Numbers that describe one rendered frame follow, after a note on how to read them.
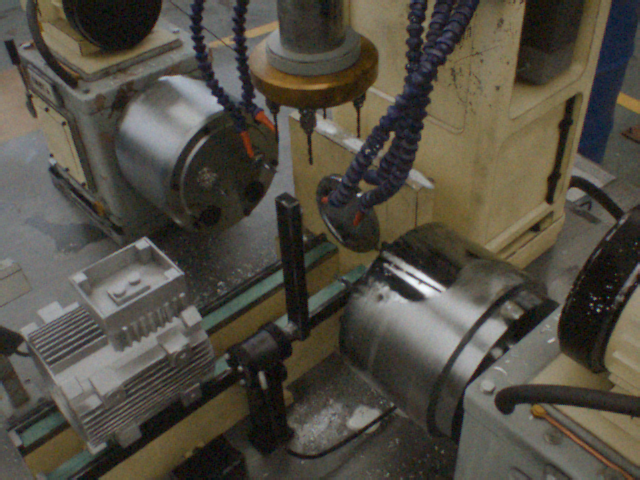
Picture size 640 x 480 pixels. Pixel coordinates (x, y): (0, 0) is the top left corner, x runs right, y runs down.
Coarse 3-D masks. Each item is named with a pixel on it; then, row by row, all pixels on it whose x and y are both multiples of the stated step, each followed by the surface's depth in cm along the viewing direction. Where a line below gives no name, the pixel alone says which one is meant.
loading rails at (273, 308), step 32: (320, 256) 131; (256, 288) 125; (320, 288) 135; (224, 320) 120; (256, 320) 126; (320, 320) 120; (320, 352) 126; (224, 384) 111; (288, 384) 124; (32, 416) 106; (64, 416) 107; (160, 416) 105; (192, 416) 110; (224, 416) 115; (32, 448) 104; (64, 448) 109; (128, 448) 103; (160, 448) 108; (192, 448) 113
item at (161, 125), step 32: (160, 96) 128; (192, 96) 126; (128, 128) 128; (160, 128) 124; (192, 128) 120; (224, 128) 124; (256, 128) 129; (128, 160) 129; (160, 160) 122; (192, 160) 122; (224, 160) 127; (256, 160) 128; (160, 192) 124; (192, 192) 126; (256, 192) 136; (192, 224) 130; (224, 224) 136
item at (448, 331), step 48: (384, 240) 111; (432, 240) 96; (384, 288) 93; (432, 288) 90; (480, 288) 89; (528, 288) 92; (384, 336) 92; (432, 336) 88; (480, 336) 86; (384, 384) 95; (432, 384) 87; (432, 432) 94
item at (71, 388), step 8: (184, 312) 98; (192, 312) 98; (184, 320) 98; (192, 320) 98; (200, 320) 99; (24, 328) 97; (32, 328) 97; (24, 336) 97; (72, 376) 91; (208, 376) 106; (64, 384) 90; (72, 384) 90; (80, 384) 91; (64, 392) 90; (72, 392) 90; (80, 392) 90; (88, 448) 99; (96, 448) 98
